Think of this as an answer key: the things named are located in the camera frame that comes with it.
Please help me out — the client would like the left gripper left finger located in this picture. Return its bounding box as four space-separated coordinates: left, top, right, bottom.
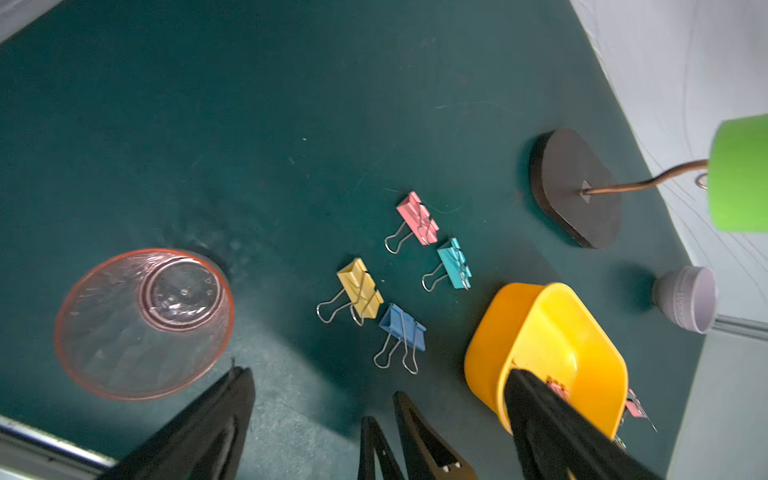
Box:
100 366 255 479

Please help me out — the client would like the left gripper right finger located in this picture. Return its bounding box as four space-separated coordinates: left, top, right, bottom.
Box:
504 369 659 479

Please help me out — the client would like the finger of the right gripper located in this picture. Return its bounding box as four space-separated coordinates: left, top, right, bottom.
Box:
358 416 405 480
393 391 478 480

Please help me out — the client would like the pink binder clip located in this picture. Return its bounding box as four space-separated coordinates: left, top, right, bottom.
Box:
546 376 570 403
622 388 658 432

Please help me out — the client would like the yellow plastic storage box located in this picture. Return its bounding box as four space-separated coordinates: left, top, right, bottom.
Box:
464 283 629 439

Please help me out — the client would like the blue binder clip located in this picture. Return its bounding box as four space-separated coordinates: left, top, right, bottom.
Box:
372 303 427 375

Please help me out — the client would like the yellow clip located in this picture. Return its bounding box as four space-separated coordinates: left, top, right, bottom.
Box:
316 258 384 327

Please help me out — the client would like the teal clip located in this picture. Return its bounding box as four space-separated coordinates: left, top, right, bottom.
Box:
421 237 472 292

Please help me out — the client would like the bronze wire cup stand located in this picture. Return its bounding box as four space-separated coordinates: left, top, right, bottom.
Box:
529 128 708 249

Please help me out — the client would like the green plastic goblet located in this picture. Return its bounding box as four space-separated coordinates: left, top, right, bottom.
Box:
708 115 767 233

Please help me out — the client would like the clear red-rimmed plastic cup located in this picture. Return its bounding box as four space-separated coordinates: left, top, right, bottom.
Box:
54 248 235 401

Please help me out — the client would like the lilac small bowl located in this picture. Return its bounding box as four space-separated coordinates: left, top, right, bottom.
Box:
652 266 718 335

